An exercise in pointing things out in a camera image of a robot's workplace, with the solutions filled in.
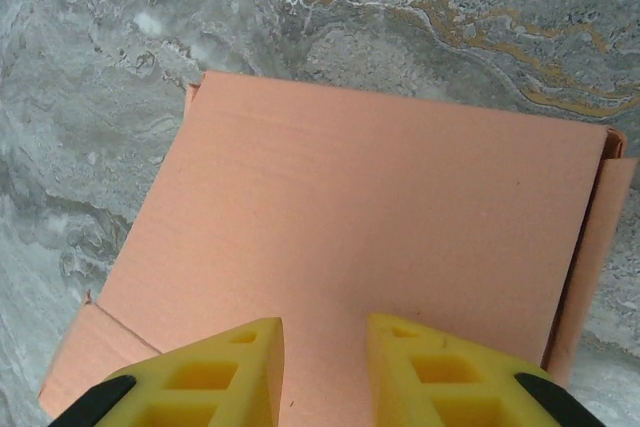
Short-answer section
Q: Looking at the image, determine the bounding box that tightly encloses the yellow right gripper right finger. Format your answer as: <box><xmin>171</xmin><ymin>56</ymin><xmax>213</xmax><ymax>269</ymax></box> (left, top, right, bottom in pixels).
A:
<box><xmin>367</xmin><ymin>312</ymin><xmax>581</xmax><ymax>427</ymax></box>

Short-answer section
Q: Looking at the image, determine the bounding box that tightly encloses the orange paper box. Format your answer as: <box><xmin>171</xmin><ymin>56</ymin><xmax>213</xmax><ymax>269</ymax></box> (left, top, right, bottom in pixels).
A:
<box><xmin>38</xmin><ymin>70</ymin><xmax>640</xmax><ymax>427</ymax></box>

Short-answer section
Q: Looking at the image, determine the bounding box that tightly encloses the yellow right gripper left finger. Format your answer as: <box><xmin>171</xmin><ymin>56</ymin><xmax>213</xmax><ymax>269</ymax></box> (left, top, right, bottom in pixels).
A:
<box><xmin>52</xmin><ymin>316</ymin><xmax>287</xmax><ymax>427</ymax></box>

